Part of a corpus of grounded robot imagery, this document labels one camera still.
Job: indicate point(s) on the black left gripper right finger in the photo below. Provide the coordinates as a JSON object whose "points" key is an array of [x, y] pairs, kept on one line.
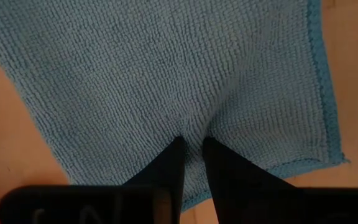
{"points": [[235, 177]]}

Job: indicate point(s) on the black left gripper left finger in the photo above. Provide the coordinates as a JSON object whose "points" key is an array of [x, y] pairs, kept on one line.
{"points": [[169, 168]]}

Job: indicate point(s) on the blue microfiber towel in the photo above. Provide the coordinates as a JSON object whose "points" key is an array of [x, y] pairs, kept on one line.
{"points": [[135, 77]]}

